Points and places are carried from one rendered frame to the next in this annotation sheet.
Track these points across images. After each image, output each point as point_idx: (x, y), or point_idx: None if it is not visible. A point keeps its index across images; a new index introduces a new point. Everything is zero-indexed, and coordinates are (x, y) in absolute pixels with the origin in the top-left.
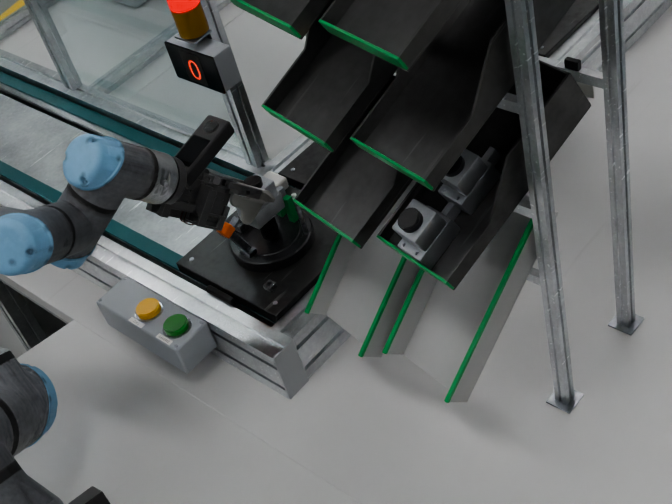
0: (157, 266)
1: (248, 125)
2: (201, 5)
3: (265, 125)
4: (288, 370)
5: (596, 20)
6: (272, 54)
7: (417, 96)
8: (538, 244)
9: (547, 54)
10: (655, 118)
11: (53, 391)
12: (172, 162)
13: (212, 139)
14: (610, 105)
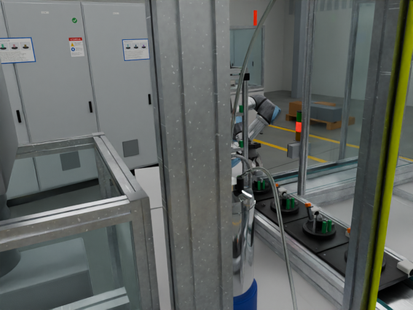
0: (265, 178)
1: (299, 179)
2: (300, 133)
3: (348, 216)
4: None
5: (341, 278)
6: (405, 225)
7: None
8: None
9: (318, 255)
10: (279, 299)
11: (231, 163)
12: (241, 137)
13: (250, 144)
14: None
